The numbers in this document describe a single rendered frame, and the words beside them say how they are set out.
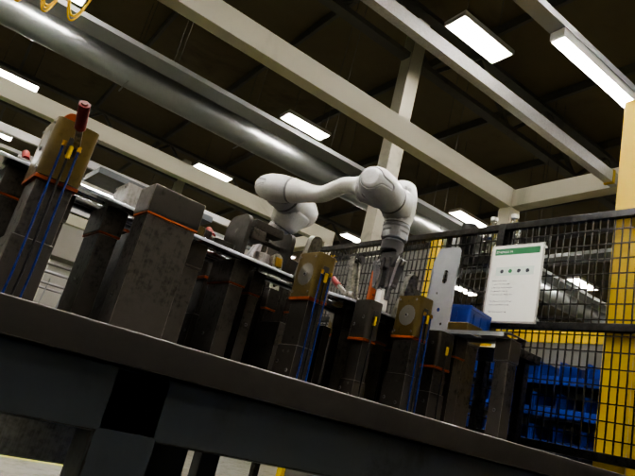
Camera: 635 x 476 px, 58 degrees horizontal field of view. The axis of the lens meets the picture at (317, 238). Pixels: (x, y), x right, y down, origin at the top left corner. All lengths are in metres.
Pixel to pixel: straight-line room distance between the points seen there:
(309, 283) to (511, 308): 1.01
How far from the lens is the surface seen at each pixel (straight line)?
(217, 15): 4.80
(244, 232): 1.74
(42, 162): 1.14
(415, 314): 1.63
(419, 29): 4.27
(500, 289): 2.29
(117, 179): 1.72
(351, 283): 1.97
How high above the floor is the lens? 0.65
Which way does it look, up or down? 17 degrees up
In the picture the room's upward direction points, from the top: 14 degrees clockwise
